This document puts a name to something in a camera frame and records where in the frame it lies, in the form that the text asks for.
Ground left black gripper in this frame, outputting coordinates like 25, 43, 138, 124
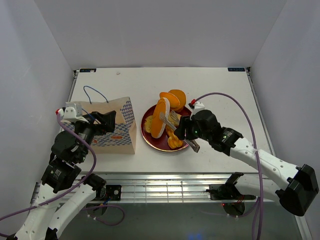
73, 109, 117, 162

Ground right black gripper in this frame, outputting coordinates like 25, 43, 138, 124
173, 115, 211, 142

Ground metal serving tongs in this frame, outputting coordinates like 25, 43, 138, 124
159, 111, 201, 154

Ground long orange bread loaf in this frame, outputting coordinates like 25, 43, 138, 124
151, 97, 170, 139

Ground paper bag with blue checks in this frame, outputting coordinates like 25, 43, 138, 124
51, 96, 137, 157

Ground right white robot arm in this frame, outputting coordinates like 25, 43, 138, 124
174, 109, 319, 217

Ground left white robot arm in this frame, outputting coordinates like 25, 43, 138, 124
7, 106, 116, 240

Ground yellow flat bread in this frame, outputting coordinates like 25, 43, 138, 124
168, 111, 181, 127

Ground orange twisted bread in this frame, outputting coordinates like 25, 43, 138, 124
165, 126, 184, 149

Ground green speckled bread slice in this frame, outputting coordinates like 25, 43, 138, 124
143, 115, 153, 133

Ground orange round bun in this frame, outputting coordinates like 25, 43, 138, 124
159, 92, 181, 109
169, 89, 187, 113

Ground dark red round plate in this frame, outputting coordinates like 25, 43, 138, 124
140, 103, 198, 152

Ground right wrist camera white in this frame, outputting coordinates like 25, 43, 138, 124
188, 99, 206, 118

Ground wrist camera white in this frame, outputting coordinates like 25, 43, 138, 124
55, 102, 87, 123
188, 99, 206, 118

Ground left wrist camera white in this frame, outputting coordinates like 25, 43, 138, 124
55, 102, 87, 123

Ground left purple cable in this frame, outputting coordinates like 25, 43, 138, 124
0, 113, 126, 237

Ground purple cable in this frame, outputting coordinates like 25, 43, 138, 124
196, 92, 263, 240
0, 113, 126, 237

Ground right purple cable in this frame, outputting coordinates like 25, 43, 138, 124
196, 92, 263, 240

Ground aluminium frame rail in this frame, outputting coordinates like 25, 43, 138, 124
31, 172, 301, 205

